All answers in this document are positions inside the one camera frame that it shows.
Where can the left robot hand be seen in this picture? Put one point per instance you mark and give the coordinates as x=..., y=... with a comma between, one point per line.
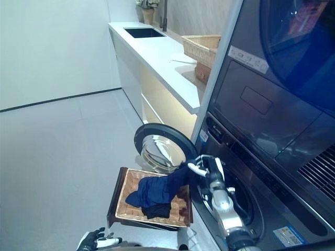
x=89, y=241

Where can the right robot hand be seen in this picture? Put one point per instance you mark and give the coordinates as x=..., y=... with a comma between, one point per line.
x=214, y=167

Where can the blue garment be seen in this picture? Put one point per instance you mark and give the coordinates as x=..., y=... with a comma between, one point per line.
x=154, y=191

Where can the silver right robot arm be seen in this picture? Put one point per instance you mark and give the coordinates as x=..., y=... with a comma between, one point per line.
x=227, y=217

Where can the blue white energy label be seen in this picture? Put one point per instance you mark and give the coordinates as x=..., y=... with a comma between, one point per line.
x=203, y=136

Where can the grey robot torso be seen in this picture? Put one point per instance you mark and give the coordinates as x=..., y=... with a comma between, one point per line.
x=128, y=247

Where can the round glass washer door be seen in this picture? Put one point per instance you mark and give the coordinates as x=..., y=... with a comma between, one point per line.
x=162, y=146

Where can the rectangular wicker laundry basket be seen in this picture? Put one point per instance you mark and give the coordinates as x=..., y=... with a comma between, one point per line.
x=128, y=198

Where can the charcoal folded garment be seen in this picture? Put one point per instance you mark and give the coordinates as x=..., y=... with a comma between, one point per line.
x=157, y=211

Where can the silver right robot leg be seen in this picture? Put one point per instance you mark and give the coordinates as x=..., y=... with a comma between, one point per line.
x=183, y=240

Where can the dark glossy stacked appliance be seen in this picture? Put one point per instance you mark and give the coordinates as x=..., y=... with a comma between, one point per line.
x=274, y=91

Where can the blue white info sticker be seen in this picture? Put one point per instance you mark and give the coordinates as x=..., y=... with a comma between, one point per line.
x=286, y=235

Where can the white cabinet side panel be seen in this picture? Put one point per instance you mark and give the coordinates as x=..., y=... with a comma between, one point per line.
x=217, y=65

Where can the pale shallow wicker basket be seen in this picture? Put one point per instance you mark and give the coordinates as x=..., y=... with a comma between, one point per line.
x=199, y=47

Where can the white counter with shelves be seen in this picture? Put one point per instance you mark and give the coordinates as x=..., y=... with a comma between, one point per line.
x=157, y=57

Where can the black countertop inset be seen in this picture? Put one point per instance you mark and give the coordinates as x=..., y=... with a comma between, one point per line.
x=145, y=32

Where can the dark metal faucet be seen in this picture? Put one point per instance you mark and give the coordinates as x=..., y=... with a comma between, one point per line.
x=164, y=15

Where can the potted plant beige pot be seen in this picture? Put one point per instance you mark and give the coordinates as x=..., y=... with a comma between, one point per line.
x=148, y=14

